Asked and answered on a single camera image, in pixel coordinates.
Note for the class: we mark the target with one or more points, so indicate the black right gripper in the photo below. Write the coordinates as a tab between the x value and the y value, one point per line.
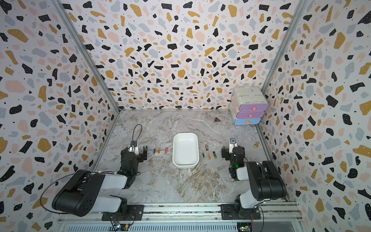
225	153

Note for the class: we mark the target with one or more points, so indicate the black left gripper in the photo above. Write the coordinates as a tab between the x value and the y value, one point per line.
141	156

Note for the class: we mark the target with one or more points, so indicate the white plastic storage box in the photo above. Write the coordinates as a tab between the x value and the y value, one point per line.
185	150

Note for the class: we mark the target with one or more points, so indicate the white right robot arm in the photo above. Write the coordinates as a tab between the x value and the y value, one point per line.
264	180

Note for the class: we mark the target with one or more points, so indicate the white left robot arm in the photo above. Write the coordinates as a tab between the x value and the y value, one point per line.
81	194

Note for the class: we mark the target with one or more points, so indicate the small triangular sticker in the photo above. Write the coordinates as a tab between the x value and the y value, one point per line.
217	119

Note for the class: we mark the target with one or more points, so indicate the pastel drawer organiser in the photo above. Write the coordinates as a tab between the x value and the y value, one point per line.
248	105

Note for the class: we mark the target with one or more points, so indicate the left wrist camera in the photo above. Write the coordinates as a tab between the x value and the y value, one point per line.
134	147

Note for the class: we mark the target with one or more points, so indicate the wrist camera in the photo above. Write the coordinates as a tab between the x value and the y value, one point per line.
134	147
232	144

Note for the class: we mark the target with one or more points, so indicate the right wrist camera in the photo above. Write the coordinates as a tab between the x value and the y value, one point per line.
232	144

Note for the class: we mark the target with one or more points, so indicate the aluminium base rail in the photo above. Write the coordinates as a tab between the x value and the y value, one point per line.
191	217

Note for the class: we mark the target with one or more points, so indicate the aluminium corner post right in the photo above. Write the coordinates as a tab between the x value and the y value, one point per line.
284	45

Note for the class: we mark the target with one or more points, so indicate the aluminium corner post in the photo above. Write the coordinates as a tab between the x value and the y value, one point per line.
284	45
58	7

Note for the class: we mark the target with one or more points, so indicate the aluminium corner post left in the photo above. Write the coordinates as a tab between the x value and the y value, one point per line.
58	7

